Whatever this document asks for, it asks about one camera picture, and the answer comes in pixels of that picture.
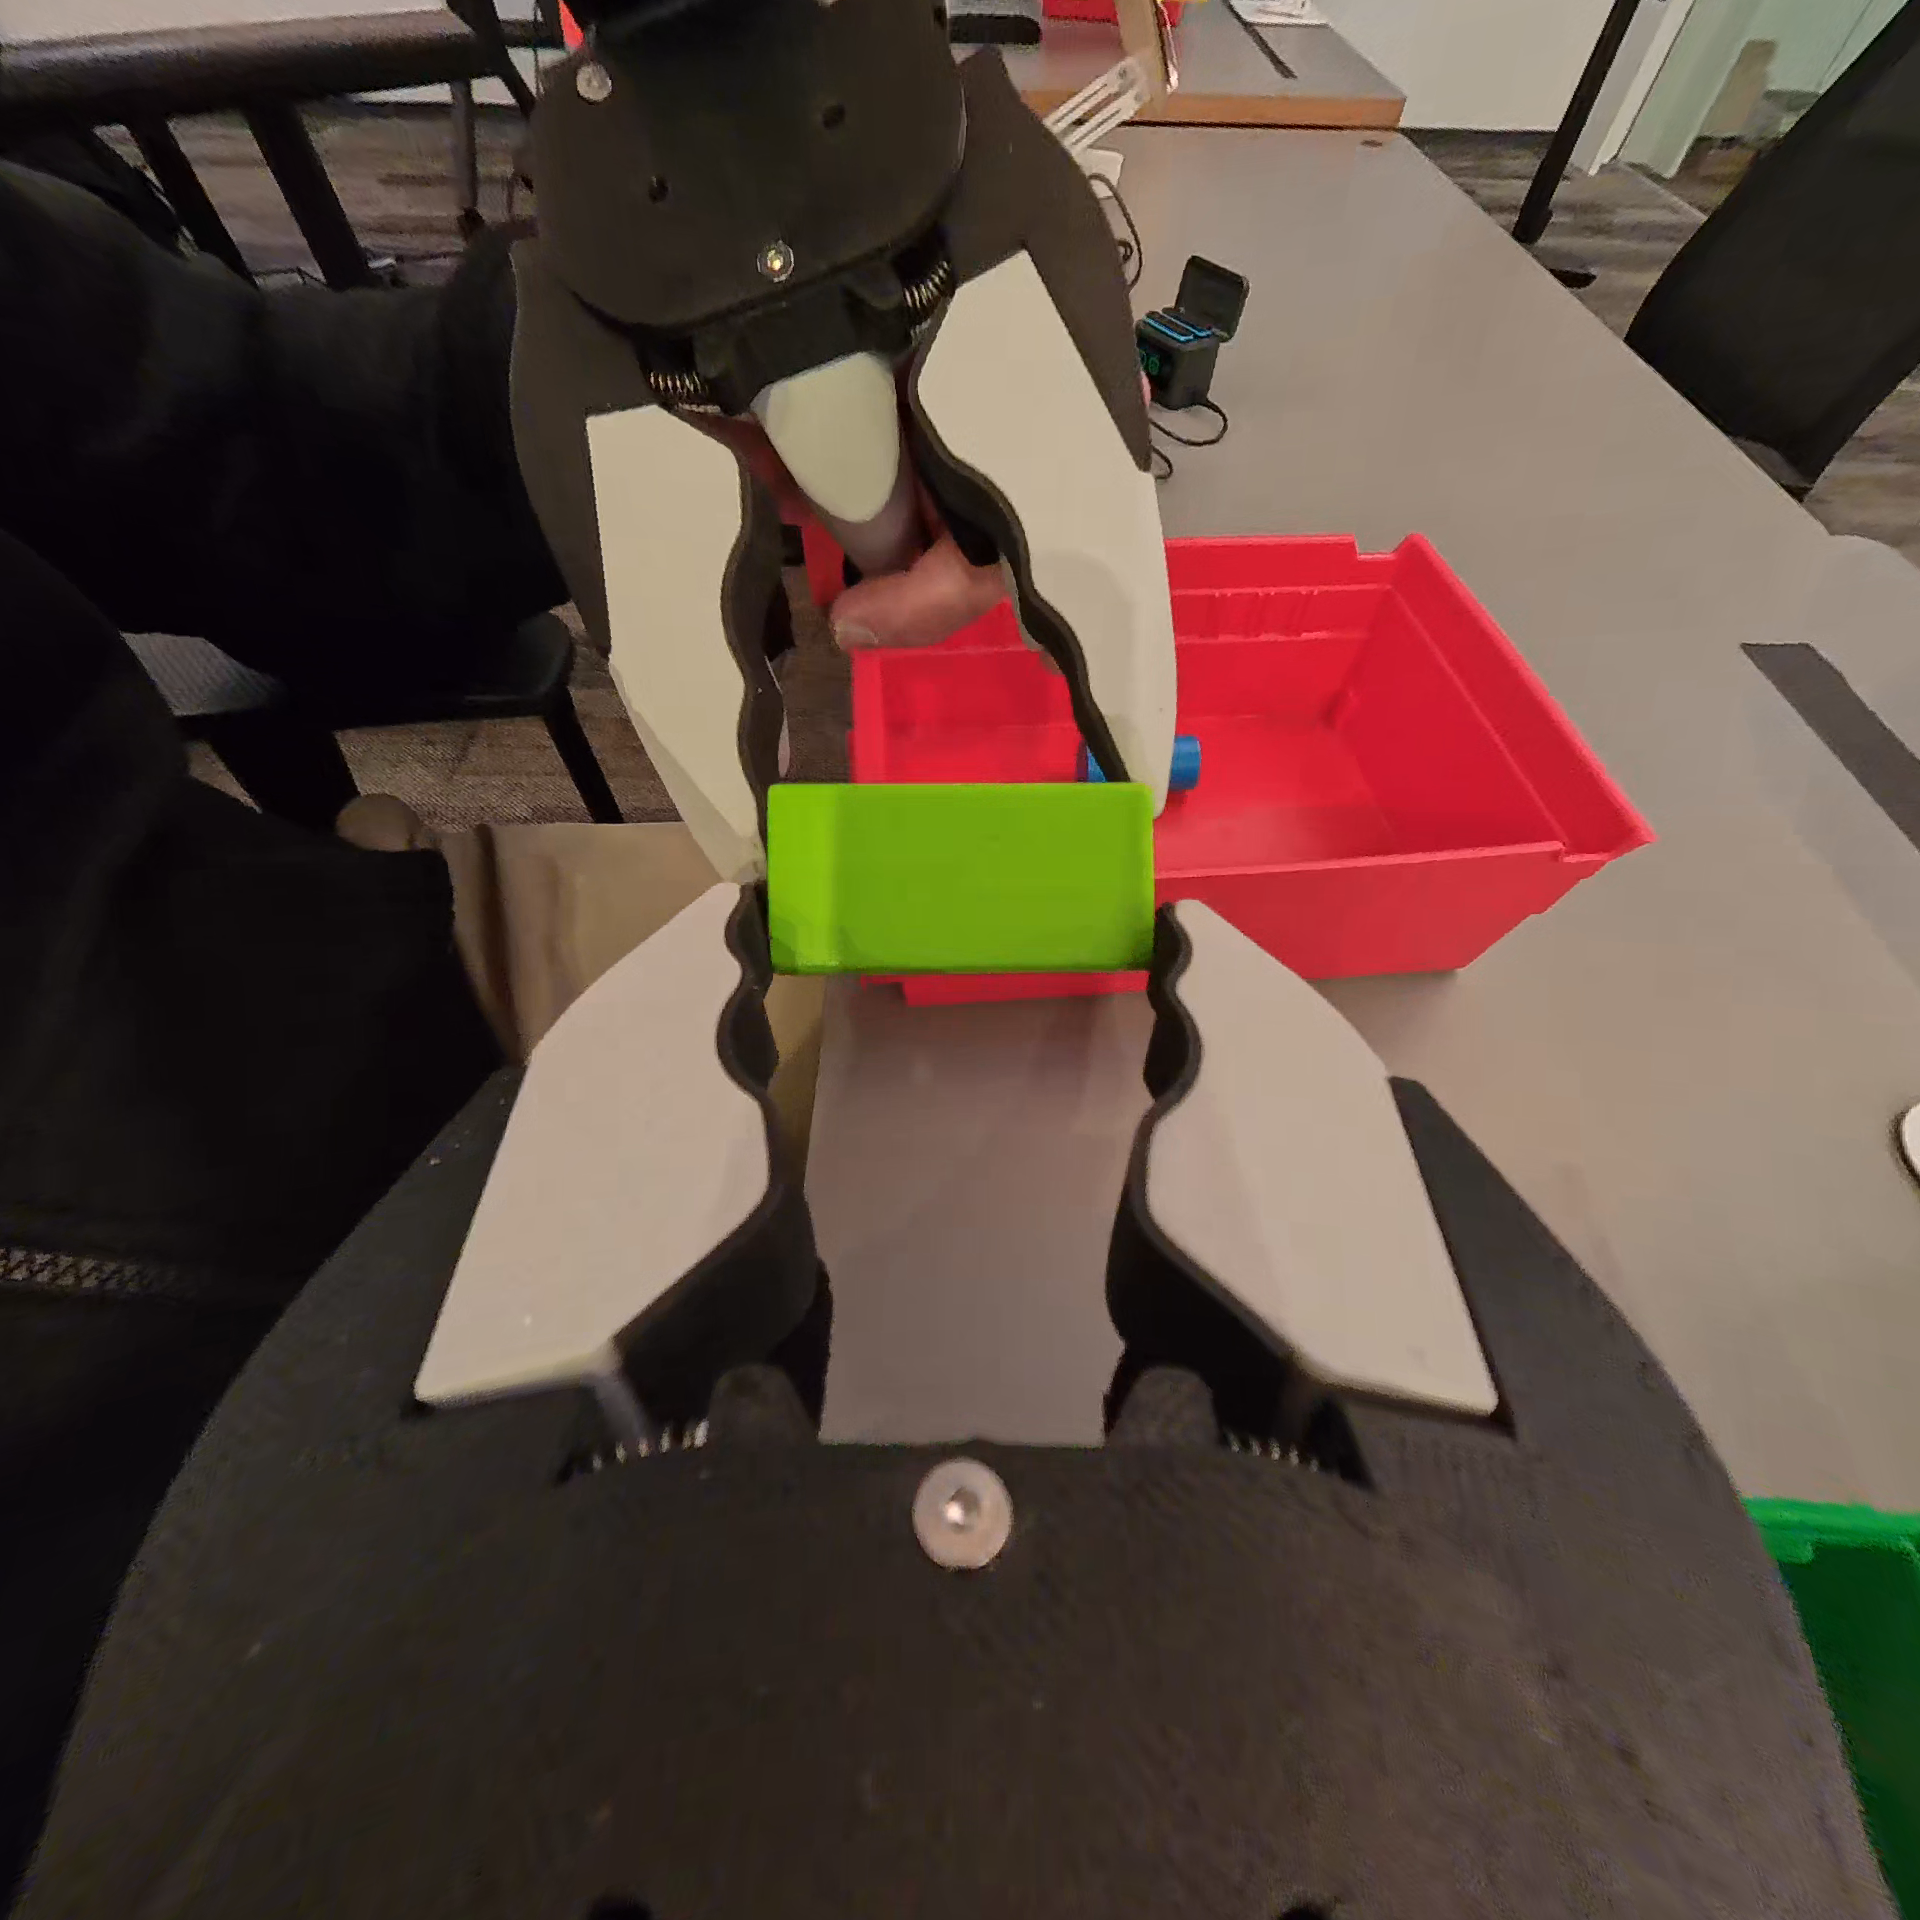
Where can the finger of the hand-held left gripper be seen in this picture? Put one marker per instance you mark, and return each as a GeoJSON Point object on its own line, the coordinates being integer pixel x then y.
{"type": "Point", "coordinates": [669, 630]}
{"type": "Point", "coordinates": [1080, 495]}

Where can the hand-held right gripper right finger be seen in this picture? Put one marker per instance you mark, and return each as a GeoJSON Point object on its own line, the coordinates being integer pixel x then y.
{"type": "Point", "coordinates": [1305, 1200]}

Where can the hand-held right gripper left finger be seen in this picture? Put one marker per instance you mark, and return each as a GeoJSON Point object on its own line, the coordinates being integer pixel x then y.
{"type": "Point", "coordinates": [601, 1184]}

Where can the blue wooden cylinder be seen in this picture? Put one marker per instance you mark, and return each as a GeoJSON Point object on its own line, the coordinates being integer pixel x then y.
{"type": "Point", "coordinates": [1185, 758]}

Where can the red plastic bin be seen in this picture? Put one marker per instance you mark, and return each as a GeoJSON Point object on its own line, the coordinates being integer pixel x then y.
{"type": "Point", "coordinates": [1350, 900]}

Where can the lime green rectangular block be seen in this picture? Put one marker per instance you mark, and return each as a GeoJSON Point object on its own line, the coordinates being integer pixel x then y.
{"type": "Point", "coordinates": [961, 878]}

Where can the green plastic bin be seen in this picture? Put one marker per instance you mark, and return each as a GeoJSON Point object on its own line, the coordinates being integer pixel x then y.
{"type": "Point", "coordinates": [1860, 1650]}

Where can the person's left forearm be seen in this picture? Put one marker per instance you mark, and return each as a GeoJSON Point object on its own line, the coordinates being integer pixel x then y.
{"type": "Point", "coordinates": [300, 451]}

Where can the white round object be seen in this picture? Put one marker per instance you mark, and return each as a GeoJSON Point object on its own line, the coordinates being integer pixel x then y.
{"type": "Point", "coordinates": [1910, 1140]}

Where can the person's left hand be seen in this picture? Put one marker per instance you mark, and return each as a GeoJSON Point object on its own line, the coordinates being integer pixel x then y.
{"type": "Point", "coordinates": [922, 601]}

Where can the black charging case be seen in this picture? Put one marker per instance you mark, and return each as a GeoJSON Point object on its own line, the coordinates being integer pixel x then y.
{"type": "Point", "coordinates": [1193, 360]}

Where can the white stand with clear arms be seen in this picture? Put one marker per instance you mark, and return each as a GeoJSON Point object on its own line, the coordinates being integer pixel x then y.
{"type": "Point", "coordinates": [1095, 102]}

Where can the light wooden table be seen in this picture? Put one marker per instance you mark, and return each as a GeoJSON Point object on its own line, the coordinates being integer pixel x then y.
{"type": "Point", "coordinates": [1275, 98]}

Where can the black metal pole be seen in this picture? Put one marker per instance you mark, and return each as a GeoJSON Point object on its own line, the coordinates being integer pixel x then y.
{"type": "Point", "coordinates": [1568, 135]}

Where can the black mesh chair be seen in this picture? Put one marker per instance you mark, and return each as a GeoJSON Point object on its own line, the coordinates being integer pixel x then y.
{"type": "Point", "coordinates": [1801, 300]}

